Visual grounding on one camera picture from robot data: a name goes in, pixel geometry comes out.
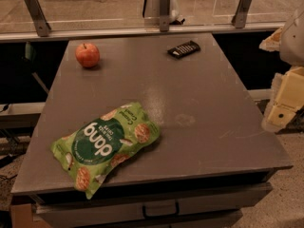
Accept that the black snack bar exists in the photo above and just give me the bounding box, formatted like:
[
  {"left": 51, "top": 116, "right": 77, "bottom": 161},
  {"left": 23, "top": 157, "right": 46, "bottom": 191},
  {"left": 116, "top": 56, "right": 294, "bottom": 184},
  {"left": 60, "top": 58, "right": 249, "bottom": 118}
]
[{"left": 167, "top": 41, "right": 200, "bottom": 59}]

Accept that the right grey metal bracket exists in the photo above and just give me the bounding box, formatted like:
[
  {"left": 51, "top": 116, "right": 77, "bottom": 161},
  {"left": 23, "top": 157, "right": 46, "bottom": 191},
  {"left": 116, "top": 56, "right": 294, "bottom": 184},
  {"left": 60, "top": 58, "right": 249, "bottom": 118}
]
[{"left": 232, "top": 0, "right": 252, "bottom": 29}]

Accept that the red apple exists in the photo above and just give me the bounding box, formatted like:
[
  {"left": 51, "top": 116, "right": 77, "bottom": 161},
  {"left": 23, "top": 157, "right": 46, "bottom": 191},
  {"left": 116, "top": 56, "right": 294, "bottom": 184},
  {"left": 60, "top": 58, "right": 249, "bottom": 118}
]
[{"left": 75, "top": 43, "right": 100, "bottom": 68}]

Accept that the green rice chip bag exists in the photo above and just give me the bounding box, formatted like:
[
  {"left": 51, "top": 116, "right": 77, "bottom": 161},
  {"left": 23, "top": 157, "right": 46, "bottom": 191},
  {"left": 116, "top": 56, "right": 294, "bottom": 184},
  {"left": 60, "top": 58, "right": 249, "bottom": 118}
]
[{"left": 50, "top": 102, "right": 160, "bottom": 199}]

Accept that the middle grey metal bracket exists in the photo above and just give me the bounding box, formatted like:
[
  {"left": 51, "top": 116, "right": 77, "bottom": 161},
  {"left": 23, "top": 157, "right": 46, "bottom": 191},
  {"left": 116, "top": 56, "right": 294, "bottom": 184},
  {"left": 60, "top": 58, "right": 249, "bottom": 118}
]
[{"left": 160, "top": 0, "right": 170, "bottom": 32}]

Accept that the grey metal bracket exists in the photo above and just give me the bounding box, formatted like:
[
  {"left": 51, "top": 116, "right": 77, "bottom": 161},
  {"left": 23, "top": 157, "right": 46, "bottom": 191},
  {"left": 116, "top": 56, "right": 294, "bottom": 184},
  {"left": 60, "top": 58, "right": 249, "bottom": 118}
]
[
  {"left": 24, "top": 0, "right": 51, "bottom": 37},
  {"left": 232, "top": 0, "right": 252, "bottom": 29},
  {"left": 160, "top": 0, "right": 170, "bottom": 32}
]

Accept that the grey metal rail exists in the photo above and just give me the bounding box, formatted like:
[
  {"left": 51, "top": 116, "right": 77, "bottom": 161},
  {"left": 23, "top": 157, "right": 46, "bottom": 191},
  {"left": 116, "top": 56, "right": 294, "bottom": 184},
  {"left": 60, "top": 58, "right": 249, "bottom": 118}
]
[{"left": 0, "top": 22, "right": 284, "bottom": 43}]

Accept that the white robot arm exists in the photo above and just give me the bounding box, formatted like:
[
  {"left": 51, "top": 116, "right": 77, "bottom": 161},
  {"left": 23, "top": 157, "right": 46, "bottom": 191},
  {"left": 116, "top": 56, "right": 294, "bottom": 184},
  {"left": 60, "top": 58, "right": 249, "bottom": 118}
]
[{"left": 259, "top": 4, "right": 304, "bottom": 132}]

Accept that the left grey metal bracket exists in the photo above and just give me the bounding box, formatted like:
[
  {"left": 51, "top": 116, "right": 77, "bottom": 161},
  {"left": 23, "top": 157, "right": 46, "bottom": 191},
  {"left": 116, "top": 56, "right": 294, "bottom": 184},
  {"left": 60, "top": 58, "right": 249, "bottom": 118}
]
[{"left": 24, "top": 0, "right": 51, "bottom": 37}]

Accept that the grey drawer with black handle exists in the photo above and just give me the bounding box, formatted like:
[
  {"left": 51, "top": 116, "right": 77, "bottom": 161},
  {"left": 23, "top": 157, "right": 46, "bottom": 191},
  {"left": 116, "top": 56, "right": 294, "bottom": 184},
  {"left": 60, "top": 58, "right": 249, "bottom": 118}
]
[{"left": 36, "top": 182, "right": 273, "bottom": 228}]

